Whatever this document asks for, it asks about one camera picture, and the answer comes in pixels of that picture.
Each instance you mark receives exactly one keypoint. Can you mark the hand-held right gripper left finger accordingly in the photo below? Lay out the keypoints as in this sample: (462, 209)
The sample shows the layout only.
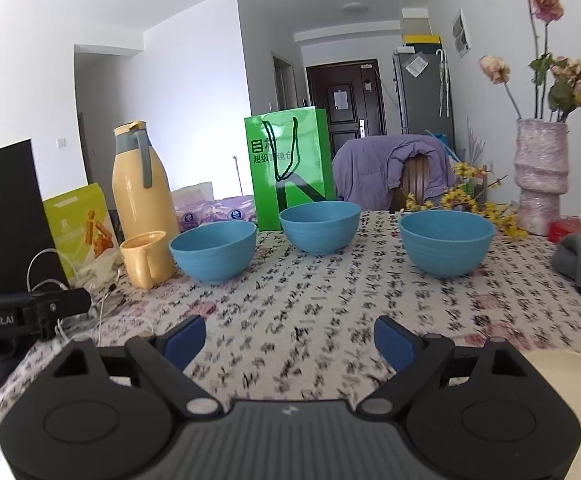
(184, 344)

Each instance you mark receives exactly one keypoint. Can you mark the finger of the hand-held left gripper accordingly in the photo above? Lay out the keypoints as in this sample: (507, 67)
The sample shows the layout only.
(68, 301)

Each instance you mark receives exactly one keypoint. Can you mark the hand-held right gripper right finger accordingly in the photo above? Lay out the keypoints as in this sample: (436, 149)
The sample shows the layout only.
(395, 344)

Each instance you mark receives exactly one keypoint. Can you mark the blue bowl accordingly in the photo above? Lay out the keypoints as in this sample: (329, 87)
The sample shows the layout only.
(445, 247)
(215, 255)
(320, 230)

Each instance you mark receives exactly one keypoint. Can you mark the cream plate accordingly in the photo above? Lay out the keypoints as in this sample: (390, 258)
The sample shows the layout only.
(578, 410)

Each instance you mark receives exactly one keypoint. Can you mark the yellow-green snack bag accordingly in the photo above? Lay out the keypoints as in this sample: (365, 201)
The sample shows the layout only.
(83, 230)

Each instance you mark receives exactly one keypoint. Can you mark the yellow mug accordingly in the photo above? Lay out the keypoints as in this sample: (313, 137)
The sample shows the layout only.
(143, 260)

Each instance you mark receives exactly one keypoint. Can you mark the black paper bag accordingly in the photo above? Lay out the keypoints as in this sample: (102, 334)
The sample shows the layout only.
(10, 220)

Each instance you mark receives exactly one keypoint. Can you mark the yellow thermos jug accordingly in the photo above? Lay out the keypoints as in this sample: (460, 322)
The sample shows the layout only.
(140, 195)

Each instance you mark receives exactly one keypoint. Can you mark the purple tissue pack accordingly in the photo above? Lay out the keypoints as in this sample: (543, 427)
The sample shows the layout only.
(193, 210)
(235, 212)

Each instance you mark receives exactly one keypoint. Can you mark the yellow flower branch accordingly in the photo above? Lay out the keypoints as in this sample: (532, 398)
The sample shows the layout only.
(475, 200)

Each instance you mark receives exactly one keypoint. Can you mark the wooden chair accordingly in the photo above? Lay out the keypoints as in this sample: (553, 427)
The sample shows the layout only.
(415, 180)

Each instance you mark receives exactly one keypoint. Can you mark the purple jacket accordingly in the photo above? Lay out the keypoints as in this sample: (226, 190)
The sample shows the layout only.
(375, 160)

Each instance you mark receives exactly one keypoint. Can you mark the red box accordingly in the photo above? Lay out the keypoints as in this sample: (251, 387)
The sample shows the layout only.
(568, 230)

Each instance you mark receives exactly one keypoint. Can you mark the green paper bag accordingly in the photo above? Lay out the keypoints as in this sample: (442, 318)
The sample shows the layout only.
(295, 160)

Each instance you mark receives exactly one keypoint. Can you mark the pink textured vase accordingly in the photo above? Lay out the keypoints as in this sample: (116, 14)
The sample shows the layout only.
(540, 180)

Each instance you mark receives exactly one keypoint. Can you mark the dark entrance door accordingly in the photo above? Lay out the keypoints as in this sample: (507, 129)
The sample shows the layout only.
(343, 100)

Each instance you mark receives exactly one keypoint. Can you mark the grey refrigerator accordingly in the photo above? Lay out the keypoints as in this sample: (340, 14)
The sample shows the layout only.
(420, 95)

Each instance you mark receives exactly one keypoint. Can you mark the white umbrella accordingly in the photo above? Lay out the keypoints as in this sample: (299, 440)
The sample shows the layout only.
(443, 82)

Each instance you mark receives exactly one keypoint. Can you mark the yellow box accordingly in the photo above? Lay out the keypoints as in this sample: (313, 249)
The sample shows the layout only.
(423, 40)

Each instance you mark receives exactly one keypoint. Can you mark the dried pink roses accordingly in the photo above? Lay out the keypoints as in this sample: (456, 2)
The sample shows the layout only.
(570, 75)

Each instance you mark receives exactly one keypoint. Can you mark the white box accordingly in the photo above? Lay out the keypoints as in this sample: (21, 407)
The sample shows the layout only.
(415, 20)

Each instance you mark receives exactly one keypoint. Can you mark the round ceiling light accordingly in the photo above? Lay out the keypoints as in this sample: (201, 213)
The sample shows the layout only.
(355, 7)

